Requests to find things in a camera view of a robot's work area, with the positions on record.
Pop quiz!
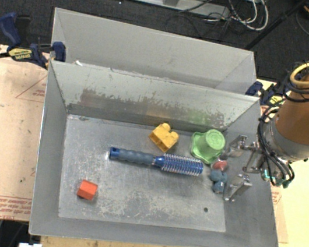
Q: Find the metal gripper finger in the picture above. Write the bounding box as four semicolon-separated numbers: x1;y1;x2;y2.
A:
226;132;249;161
222;170;255;206

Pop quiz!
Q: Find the blue-grey and red toy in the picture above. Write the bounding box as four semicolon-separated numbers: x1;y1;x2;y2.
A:
206;157;232;196

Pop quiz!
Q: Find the green plastic cup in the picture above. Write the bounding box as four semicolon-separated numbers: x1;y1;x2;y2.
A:
187;125;229;167

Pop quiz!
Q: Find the yellow toy building block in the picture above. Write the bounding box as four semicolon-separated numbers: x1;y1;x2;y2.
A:
146;120;182;156

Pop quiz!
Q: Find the blue hairbrush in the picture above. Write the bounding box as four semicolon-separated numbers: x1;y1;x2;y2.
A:
107;143;206;180

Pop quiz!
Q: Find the grey metal bin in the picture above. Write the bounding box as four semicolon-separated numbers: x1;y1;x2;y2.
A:
15;7;309;247

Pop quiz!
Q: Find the orange-red cube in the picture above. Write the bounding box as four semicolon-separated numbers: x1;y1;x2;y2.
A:
75;178;100;202

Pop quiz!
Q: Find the brown cardboard board, red print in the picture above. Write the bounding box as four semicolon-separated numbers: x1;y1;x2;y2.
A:
0;43;309;247

